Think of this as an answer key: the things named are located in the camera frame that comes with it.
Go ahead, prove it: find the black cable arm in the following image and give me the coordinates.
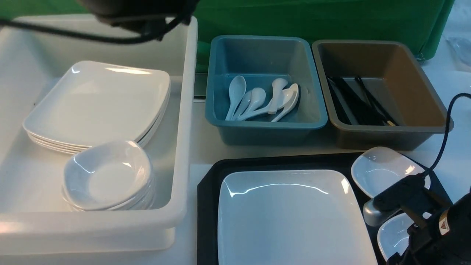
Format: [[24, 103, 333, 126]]
[[423, 93, 471, 177], [0, 11, 192, 45]]

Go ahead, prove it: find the stack of white bowls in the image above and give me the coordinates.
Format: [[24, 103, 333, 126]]
[[61, 177, 155, 212]]

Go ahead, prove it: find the teal plastic bin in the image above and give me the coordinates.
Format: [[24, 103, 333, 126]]
[[205, 35, 328, 146]]

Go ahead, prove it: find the large white square plate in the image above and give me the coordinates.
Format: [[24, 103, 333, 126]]
[[217, 170, 377, 265]]

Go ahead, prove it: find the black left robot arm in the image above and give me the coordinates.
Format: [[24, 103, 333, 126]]
[[78, 0, 199, 35]]

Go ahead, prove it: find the brown plastic bin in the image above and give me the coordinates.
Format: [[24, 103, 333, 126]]
[[312, 40, 446, 151]]

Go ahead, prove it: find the black serving tray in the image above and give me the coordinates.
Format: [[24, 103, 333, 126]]
[[197, 152, 387, 265]]

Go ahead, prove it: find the white bowl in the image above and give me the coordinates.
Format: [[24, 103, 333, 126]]
[[351, 146, 425, 198], [61, 140, 155, 211], [377, 213, 413, 261]]

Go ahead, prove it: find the top stacked white plate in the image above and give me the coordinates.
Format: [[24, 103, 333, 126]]
[[23, 61, 171, 148]]

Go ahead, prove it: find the black chopsticks bundle in bin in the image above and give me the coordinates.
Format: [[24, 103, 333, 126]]
[[327, 76, 399, 126]]

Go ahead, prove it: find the stack of white plates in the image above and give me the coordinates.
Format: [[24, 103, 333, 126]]
[[27, 89, 171, 154]]

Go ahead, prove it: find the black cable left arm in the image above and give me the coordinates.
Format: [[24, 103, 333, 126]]
[[0, 11, 192, 45]]

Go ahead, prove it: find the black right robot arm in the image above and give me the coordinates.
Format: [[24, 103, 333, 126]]
[[386, 192, 471, 265]]

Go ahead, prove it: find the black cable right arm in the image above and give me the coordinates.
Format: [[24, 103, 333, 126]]
[[423, 93, 471, 177]]

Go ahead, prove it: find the white spoon far left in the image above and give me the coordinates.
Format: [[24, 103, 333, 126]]
[[225, 75, 246, 121]]

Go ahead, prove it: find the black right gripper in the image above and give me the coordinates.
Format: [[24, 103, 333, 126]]
[[386, 191, 451, 265]]

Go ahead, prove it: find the large white plastic tub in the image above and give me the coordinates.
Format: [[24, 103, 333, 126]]
[[0, 18, 198, 255]]

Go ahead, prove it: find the green cloth backdrop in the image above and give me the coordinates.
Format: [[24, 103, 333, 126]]
[[1, 0, 454, 72]]

